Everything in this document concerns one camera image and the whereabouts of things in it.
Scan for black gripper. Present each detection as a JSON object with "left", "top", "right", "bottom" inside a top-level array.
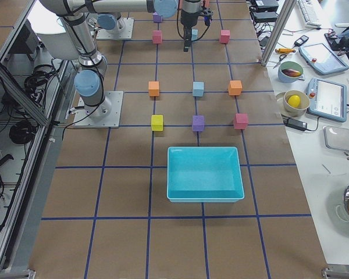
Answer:
[{"left": 180, "top": 5, "right": 213, "bottom": 52}]

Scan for light blue foam block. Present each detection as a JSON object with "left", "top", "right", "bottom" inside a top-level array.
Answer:
[
  {"left": 191, "top": 29, "right": 198, "bottom": 42},
  {"left": 192, "top": 81, "right": 204, "bottom": 97}
]

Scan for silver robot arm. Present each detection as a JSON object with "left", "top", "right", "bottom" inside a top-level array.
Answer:
[{"left": 41, "top": 1, "right": 177, "bottom": 121}]

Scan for pink foam block near left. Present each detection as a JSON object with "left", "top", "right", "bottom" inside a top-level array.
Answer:
[{"left": 152, "top": 30, "right": 162, "bottom": 44}]

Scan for pink foam block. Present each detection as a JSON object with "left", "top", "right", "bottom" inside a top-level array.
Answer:
[
  {"left": 219, "top": 30, "right": 230, "bottom": 44},
  {"left": 233, "top": 113, "right": 249, "bottom": 130},
  {"left": 152, "top": 30, "right": 162, "bottom": 44}
]

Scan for purple foam block left side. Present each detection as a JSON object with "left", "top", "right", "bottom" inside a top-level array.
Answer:
[{"left": 152, "top": 12, "right": 163, "bottom": 23}]

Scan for purple foam block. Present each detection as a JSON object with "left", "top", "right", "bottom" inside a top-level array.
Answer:
[
  {"left": 192, "top": 115, "right": 205, "bottom": 132},
  {"left": 152, "top": 12, "right": 163, "bottom": 23}
]

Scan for pink foam block far left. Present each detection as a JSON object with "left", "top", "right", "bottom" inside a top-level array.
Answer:
[{"left": 219, "top": 30, "right": 230, "bottom": 44}]

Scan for orange foam block near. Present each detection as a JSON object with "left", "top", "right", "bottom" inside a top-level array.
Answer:
[{"left": 148, "top": 81, "right": 160, "bottom": 97}]

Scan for orange foam block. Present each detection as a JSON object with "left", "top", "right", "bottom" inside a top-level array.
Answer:
[
  {"left": 148, "top": 81, "right": 160, "bottom": 97},
  {"left": 228, "top": 80, "right": 243, "bottom": 96}
]

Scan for orange foam block far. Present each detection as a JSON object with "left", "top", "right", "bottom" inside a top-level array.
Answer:
[{"left": 228, "top": 80, "right": 243, "bottom": 96}]

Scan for purple foam block right side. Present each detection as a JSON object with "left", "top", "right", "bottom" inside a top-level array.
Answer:
[{"left": 192, "top": 115, "right": 205, "bottom": 132}]

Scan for yellow foam block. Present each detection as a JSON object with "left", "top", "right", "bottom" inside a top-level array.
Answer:
[{"left": 151, "top": 115, "right": 164, "bottom": 131}]

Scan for scissors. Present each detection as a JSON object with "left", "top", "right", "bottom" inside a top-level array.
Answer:
[{"left": 273, "top": 53, "right": 287, "bottom": 69}]

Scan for pink foam block right side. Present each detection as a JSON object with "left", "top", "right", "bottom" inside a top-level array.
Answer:
[{"left": 233, "top": 113, "right": 249, "bottom": 130}]

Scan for blue bowl with fruit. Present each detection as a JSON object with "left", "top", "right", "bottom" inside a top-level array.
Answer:
[{"left": 277, "top": 61, "right": 304, "bottom": 83}]

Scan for white keyboard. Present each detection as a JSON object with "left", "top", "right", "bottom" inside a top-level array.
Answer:
[{"left": 297, "top": 0, "right": 321, "bottom": 28}]

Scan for yellow lemon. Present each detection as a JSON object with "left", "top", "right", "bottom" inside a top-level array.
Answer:
[{"left": 287, "top": 95, "right": 301, "bottom": 108}]

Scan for beige bowl with lemon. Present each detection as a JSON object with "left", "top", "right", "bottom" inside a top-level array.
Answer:
[{"left": 283, "top": 90, "right": 310, "bottom": 116}]

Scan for teach pendant far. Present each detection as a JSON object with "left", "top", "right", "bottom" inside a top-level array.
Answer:
[{"left": 298, "top": 43, "right": 349, "bottom": 75}]

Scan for teach pendant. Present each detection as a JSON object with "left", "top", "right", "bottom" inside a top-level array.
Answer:
[
  {"left": 307, "top": 78, "right": 347, "bottom": 123},
  {"left": 298, "top": 43, "right": 349, "bottom": 75}
]

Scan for black power adapter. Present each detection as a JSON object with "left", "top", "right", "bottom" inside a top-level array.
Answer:
[{"left": 283, "top": 117, "right": 307, "bottom": 131}]

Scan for cyan plastic tray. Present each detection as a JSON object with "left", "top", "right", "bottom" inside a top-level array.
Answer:
[{"left": 166, "top": 146, "right": 245, "bottom": 203}]

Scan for teach pendant near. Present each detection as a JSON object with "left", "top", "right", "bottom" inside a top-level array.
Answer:
[{"left": 307, "top": 78, "right": 347, "bottom": 123}]

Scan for grey scale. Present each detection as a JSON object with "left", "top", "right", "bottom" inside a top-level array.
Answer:
[{"left": 323, "top": 126, "right": 349, "bottom": 152}]

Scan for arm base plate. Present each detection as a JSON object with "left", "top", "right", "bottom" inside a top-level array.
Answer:
[
  {"left": 73, "top": 91, "right": 124, "bottom": 128},
  {"left": 96, "top": 14, "right": 134, "bottom": 41}
]

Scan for yellow handled tool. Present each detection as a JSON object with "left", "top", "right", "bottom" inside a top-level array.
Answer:
[{"left": 275, "top": 48, "right": 296, "bottom": 54}]

